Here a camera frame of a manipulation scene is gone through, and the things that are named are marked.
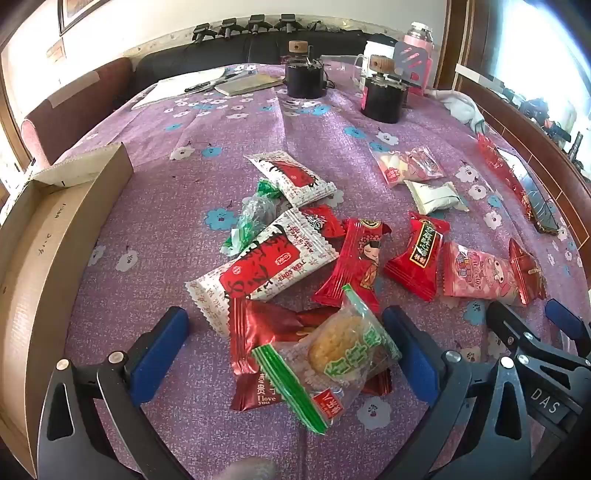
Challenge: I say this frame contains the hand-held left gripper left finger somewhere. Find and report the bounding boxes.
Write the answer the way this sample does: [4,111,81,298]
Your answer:
[39,305,195,480]

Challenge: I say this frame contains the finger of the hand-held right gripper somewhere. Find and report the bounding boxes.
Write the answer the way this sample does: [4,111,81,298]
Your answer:
[487,301,541,357]
[545,298,591,357]

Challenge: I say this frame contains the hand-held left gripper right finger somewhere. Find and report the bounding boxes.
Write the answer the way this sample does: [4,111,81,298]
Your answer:
[381,305,532,480]

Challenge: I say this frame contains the small red snack packet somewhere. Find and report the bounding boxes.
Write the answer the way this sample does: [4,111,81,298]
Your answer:
[508,237,548,306]

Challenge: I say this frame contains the pink cartoon snack packet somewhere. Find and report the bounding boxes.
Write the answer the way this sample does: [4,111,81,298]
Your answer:
[441,240,522,305]

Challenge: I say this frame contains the clear green-edged pastry packet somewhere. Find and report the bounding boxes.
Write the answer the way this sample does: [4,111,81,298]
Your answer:
[252,284,402,435]

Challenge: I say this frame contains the red packet dark green label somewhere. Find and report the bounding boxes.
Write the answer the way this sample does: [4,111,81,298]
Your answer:
[383,212,451,303]

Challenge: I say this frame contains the dark red foil packet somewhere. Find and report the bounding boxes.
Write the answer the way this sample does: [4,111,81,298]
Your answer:
[228,298,393,413]

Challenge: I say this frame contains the red packet with doll picture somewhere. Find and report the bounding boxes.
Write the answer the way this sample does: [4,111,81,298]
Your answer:
[311,218,393,315]

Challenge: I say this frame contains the white red snack packet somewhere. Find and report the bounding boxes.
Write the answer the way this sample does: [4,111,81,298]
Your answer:
[185,208,340,337]
[245,151,338,208]

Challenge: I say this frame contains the shallow cardboard box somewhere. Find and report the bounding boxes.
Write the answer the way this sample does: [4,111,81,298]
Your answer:
[0,142,134,457]

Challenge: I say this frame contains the white green snack packet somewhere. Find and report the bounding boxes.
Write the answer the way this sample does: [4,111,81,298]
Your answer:
[404,180,469,216]

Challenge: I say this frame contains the red foil packet white print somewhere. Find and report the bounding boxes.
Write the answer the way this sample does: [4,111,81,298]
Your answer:
[300,204,347,252]

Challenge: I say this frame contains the green clear candy packet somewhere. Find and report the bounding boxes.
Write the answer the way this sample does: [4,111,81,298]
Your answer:
[219,179,282,257]

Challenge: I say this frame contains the clear pink marshmallow packet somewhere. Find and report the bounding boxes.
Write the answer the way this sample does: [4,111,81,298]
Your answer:
[369,147,446,189]

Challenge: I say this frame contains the person's left hand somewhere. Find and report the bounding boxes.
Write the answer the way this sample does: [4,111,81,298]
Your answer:
[222,457,280,480]

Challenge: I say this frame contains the black smartphone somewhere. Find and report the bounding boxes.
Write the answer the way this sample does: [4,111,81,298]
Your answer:
[496,147,561,234]

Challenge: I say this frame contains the red plastic bag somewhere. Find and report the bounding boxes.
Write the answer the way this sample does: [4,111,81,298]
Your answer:
[475,134,536,222]

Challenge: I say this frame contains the purple floral tablecloth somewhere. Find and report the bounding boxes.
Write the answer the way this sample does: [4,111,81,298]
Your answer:
[51,62,591,480]

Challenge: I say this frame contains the pile of small tools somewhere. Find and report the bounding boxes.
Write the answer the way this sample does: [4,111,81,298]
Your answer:
[522,95,588,163]

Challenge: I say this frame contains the wooden tiled ledge cabinet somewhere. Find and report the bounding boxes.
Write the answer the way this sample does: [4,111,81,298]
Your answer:
[455,65,591,287]

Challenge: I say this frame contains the white cloth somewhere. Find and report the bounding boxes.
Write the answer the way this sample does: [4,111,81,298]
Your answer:
[427,88,485,132]

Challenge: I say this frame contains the white long box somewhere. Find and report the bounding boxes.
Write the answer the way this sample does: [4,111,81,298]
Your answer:
[455,64,500,92]

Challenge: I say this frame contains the brown fabric armchair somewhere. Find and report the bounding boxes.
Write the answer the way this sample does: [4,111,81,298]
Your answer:
[21,58,134,167]

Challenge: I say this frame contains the white notebook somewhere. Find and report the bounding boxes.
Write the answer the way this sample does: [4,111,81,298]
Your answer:
[131,67,227,110]

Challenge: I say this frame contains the pink grey patterned card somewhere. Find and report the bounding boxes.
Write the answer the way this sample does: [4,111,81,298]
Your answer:
[392,41,432,88]

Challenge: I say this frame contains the small beige book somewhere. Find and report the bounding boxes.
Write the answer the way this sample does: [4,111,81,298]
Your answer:
[215,73,284,97]

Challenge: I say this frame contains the pink thermos bottle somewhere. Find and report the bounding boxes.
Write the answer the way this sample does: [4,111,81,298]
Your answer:
[403,22,440,97]

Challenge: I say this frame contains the white plastic jug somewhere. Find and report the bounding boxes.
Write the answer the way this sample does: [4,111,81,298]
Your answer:
[365,33,407,70]

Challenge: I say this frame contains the black leather sofa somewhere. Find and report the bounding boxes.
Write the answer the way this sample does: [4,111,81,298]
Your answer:
[134,28,402,93]

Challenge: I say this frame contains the framed horse painting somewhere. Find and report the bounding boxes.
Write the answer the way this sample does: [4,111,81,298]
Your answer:
[58,0,109,37]

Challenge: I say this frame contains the window with wooden frame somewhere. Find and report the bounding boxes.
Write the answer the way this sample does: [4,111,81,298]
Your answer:
[436,0,591,139]

